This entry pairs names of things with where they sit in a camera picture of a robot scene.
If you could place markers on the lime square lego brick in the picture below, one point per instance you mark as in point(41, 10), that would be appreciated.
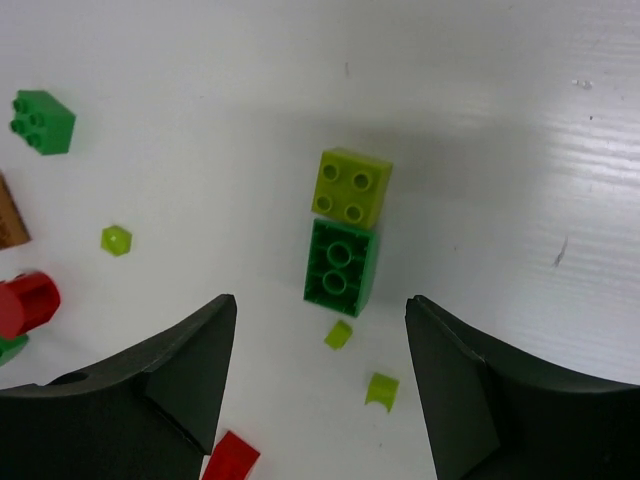
point(351, 187)

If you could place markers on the tiny lime lego stud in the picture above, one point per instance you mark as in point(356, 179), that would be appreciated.
point(116, 240)

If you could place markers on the red round lego piece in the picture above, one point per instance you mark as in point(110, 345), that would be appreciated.
point(27, 302)

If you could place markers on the red rectangular lego brick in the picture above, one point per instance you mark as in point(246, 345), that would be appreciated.
point(232, 459)

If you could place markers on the orange brown lego brick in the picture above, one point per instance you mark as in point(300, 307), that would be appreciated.
point(13, 229)

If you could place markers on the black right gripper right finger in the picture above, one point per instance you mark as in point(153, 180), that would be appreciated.
point(493, 411)

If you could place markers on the tiny lime lego arch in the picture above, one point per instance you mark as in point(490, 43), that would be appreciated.
point(382, 389)

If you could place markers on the green square lego brick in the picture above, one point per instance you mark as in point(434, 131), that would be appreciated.
point(9, 349)

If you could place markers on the tiny lime lego slope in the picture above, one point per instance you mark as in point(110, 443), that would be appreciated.
point(339, 335)

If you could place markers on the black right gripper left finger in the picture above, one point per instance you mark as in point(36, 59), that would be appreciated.
point(148, 412)

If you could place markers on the green upside-down lego brick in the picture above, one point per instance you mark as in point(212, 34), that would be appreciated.
point(341, 267)

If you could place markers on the green small lego brick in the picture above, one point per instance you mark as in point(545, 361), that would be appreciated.
point(45, 124)

